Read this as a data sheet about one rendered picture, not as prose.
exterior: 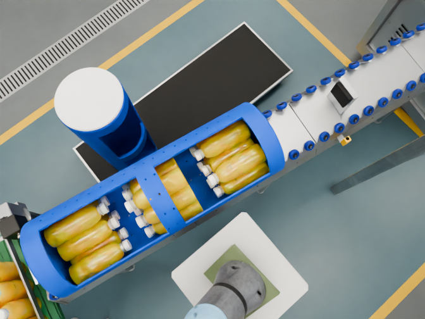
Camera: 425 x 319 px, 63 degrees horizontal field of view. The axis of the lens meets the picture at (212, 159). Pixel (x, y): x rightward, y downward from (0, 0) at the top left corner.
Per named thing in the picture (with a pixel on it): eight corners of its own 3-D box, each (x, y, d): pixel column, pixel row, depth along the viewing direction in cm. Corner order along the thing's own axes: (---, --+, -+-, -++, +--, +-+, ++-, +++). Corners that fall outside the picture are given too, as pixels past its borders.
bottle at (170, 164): (172, 156, 120) (121, 185, 117) (183, 175, 120) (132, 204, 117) (173, 157, 127) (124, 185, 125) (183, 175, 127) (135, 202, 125)
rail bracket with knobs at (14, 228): (35, 235, 139) (22, 234, 129) (19, 244, 138) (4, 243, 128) (26, 214, 141) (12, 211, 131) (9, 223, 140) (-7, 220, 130)
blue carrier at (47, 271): (278, 176, 139) (293, 156, 111) (80, 293, 128) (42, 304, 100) (241, 119, 146) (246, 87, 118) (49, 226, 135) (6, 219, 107)
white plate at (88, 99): (48, 128, 136) (49, 129, 137) (118, 132, 135) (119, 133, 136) (60, 65, 143) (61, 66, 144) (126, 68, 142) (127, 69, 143)
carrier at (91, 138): (112, 176, 221) (156, 179, 221) (48, 130, 137) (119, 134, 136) (117, 135, 229) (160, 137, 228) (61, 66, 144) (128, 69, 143)
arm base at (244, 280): (276, 290, 95) (262, 313, 87) (246, 314, 103) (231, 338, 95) (236, 250, 98) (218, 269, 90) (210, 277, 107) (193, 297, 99)
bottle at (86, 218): (40, 234, 113) (95, 203, 115) (45, 226, 120) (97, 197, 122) (53, 252, 115) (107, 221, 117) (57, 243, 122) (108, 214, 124)
